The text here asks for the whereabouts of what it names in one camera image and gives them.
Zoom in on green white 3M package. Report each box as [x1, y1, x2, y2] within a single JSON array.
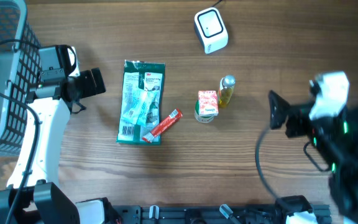
[[116, 60, 165, 144]]

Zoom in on grey plastic shopping basket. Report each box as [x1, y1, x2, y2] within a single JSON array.
[[0, 0, 41, 157]]

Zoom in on red juice carton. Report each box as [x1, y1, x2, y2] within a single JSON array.
[[198, 90, 219, 116]]

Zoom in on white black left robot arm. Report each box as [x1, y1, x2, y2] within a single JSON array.
[[0, 68, 120, 223]]

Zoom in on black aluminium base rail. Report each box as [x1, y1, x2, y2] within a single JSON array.
[[106, 195, 333, 224]]

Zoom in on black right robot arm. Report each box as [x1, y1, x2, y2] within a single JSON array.
[[268, 91, 358, 223]]

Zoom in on white barcode scanner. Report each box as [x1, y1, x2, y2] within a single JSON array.
[[194, 7, 229, 54]]

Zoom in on green white round can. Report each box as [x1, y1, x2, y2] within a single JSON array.
[[194, 101, 214, 124]]

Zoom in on yellow dish soap bottle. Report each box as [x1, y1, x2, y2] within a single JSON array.
[[218, 75, 236, 108]]

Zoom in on red snack stick packet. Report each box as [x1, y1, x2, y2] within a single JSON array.
[[142, 109, 183, 143]]

